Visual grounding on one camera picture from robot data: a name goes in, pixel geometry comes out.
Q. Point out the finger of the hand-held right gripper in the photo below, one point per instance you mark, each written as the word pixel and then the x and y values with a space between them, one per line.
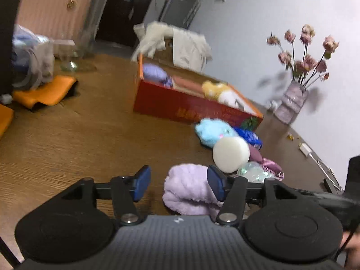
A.
pixel 334 205
pixel 355 174

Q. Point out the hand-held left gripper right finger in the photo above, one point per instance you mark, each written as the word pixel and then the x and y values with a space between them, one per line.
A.
pixel 215 181

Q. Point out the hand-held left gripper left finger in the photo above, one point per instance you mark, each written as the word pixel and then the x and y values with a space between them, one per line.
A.
pixel 142 182

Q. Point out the purple fluffy headband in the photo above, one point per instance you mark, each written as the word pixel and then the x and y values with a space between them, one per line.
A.
pixel 188 185

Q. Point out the white round foam sponge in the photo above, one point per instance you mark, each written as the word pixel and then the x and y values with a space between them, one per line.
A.
pixel 230 154

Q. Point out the iridescent crinkled bag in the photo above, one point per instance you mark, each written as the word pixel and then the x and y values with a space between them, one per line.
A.
pixel 253 173

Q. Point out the light blue plush toy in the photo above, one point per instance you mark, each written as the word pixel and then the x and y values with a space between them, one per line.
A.
pixel 213 130

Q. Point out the purple satin scrunchie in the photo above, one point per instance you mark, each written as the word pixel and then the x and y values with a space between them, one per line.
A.
pixel 270 166

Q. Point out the red cardboard box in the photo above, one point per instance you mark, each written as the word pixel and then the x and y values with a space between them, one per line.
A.
pixel 180 107

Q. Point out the yellow plush toy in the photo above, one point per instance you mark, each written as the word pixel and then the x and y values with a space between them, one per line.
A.
pixel 216 90

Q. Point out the pink sponge block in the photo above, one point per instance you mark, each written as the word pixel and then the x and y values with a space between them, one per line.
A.
pixel 187 84

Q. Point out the purple knitted cloth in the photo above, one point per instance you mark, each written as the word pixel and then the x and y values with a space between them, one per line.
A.
pixel 154 73

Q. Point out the person's right hand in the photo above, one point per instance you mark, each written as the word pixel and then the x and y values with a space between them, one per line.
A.
pixel 353 243

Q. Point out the dark flat device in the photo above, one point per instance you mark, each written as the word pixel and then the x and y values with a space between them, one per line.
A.
pixel 332 185

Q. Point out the white charger block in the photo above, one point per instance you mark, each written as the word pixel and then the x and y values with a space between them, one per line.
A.
pixel 305 149

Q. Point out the blue foil pouch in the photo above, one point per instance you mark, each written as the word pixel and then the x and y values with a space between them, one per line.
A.
pixel 249 136

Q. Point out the small crumpled white item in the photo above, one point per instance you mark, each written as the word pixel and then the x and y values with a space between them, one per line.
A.
pixel 272 105

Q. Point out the pink textured vase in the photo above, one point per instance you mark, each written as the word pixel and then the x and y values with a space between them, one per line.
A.
pixel 291 102

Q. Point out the dried pink roses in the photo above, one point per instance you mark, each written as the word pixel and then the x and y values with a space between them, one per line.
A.
pixel 306 62

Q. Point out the short orange rubber band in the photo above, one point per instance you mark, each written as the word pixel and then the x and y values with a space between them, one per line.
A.
pixel 45 91

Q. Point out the wooden chair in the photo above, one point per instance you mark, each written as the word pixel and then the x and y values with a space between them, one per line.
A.
pixel 168 50

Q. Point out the beige jacket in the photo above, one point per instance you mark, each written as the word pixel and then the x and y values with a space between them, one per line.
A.
pixel 185 47

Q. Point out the glass beaker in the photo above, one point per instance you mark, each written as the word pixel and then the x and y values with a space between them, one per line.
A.
pixel 73 53

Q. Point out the long orange rubber band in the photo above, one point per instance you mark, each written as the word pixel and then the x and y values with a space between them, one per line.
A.
pixel 5 119

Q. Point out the dark entrance door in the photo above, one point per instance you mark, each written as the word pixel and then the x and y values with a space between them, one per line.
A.
pixel 123 8

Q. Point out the grey refrigerator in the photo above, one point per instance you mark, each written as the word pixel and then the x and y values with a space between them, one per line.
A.
pixel 182 8

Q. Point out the pink ribbed suitcase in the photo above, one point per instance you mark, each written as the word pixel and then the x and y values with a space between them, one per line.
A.
pixel 47 11

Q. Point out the black paper bag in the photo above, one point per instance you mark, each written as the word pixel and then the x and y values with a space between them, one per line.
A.
pixel 8 33

